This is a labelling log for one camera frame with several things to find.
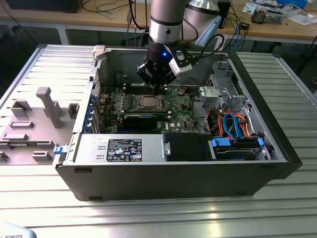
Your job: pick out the black PC case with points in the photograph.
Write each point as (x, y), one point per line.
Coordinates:
(148, 181)

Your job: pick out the hard disk blue carrier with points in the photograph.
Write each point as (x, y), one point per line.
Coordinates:
(235, 155)

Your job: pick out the white printed tag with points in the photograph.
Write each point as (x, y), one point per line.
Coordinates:
(221, 45)

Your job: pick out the wooden desk white frame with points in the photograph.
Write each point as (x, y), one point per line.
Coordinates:
(99, 17)
(272, 31)

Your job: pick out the grey metal device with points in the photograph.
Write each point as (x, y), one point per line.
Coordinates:
(275, 17)

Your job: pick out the grey parts rack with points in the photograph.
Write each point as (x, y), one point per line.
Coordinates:
(52, 111)

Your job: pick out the white paper sheets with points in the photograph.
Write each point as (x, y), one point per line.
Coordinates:
(301, 19)

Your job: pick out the coin cell battery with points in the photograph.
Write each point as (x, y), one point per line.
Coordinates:
(182, 91)

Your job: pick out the blue cardboard box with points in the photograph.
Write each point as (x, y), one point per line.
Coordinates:
(292, 3)

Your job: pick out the green motherboard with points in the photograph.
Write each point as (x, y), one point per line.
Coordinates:
(178, 111)

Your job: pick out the silver power supply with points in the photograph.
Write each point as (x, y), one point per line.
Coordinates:
(89, 148)

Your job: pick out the dark cooler block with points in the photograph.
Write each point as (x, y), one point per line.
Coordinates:
(258, 17)

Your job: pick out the small black adapter box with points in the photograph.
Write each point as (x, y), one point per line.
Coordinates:
(245, 25)

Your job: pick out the blue plastic clip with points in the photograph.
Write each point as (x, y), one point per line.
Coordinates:
(58, 150)

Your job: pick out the white plastic case latch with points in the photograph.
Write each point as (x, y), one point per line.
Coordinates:
(98, 52)

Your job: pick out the blue slot retainer tab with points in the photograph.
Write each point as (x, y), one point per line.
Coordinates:
(92, 98)
(86, 123)
(89, 110)

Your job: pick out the silver metal bracket box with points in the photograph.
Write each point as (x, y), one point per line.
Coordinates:
(209, 96)

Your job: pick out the black graphics card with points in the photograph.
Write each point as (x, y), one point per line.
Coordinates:
(140, 122)

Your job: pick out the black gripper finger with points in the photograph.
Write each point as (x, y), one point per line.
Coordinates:
(168, 77)
(147, 74)

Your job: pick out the white printed card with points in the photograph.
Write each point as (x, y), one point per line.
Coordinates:
(248, 8)

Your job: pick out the black computer box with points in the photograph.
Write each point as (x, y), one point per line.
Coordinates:
(42, 5)

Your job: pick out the CPU socket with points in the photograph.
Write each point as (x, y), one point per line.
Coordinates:
(138, 107)

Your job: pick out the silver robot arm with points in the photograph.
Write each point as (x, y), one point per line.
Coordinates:
(166, 24)

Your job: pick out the silver metal latch plate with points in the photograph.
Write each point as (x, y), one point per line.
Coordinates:
(166, 148)

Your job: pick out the silver perforated drive cage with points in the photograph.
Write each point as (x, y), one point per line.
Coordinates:
(219, 67)

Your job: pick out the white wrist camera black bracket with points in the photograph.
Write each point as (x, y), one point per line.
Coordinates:
(179, 68)

